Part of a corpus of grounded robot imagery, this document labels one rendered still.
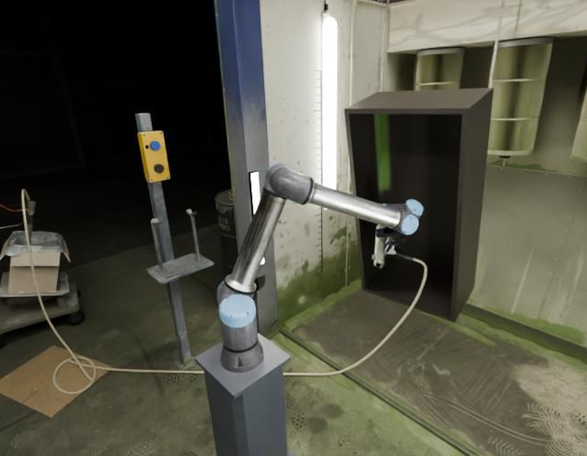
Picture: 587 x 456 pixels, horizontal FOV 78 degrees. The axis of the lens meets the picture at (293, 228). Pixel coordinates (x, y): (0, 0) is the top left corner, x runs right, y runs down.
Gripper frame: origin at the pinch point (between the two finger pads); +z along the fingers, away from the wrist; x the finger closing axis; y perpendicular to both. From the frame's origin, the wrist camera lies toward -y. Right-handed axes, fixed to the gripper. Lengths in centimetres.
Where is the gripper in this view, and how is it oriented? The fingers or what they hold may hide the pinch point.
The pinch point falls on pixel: (383, 251)
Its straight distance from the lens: 206.6
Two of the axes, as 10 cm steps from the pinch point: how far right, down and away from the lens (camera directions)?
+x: 2.0, -7.0, 6.9
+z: -1.8, 6.6, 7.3
